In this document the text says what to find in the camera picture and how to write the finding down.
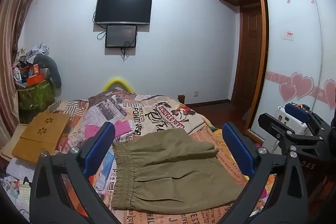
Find pink cloth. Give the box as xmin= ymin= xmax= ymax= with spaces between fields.
xmin=84 ymin=120 xmax=137 ymax=146

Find white folded cloth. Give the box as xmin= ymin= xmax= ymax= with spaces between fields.
xmin=7 ymin=158 xmax=37 ymax=178

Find pile of clothes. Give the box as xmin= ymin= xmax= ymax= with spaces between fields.
xmin=13 ymin=43 xmax=50 ymax=83

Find wardrobe with heart print doors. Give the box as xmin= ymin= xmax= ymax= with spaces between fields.
xmin=244 ymin=0 xmax=336 ymax=140

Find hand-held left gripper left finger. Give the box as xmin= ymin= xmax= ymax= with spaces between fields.
xmin=29 ymin=122 xmax=124 ymax=224

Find small black monitor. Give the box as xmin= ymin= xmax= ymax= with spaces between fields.
xmin=105 ymin=25 xmax=138 ymax=48

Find brown striped curtain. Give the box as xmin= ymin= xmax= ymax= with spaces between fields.
xmin=0 ymin=0 xmax=45 ymax=135

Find black wall television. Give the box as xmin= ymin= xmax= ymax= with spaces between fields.
xmin=94 ymin=0 xmax=153 ymax=25

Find orange box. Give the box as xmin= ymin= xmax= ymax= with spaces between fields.
xmin=26 ymin=64 xmax=46 ymax=86

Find newspaper print blanket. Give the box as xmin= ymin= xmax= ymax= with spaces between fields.
xmin=0 ymin=90 xmax=276 ymax=224

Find olive green pants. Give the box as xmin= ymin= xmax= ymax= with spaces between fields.
xmin=110 ymin=129 xmax=250 ymax=215

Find yellow curved headboard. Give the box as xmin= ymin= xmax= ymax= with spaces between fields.
xmin=103 ymin=77 xmax=137 ymax=93

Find bamboo lap desk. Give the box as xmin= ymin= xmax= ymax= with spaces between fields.
xmin=12 ymin=112 xmax=70 ymax=164

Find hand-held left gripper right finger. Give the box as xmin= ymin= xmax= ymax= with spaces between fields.
xmin=223 ymin=122 xmax=310 ymax=224

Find green fabric bag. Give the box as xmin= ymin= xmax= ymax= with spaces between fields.
xmin=17 ymin=80 xmax=55 ymax=110

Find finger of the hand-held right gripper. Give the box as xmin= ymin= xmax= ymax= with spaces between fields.
xmin=285 ymin=103 xmax=332 ymax=136
xmin=258 ymin=113 xmax=332 ymax=162

